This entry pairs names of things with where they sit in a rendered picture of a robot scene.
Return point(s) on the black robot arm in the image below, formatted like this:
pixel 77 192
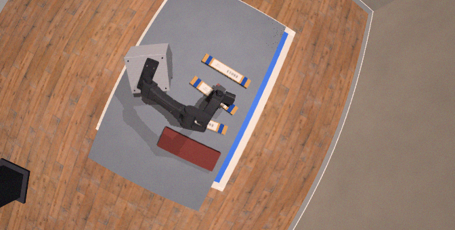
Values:
pixel 186 115

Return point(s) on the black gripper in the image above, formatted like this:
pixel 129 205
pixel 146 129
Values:
pixel 210 95

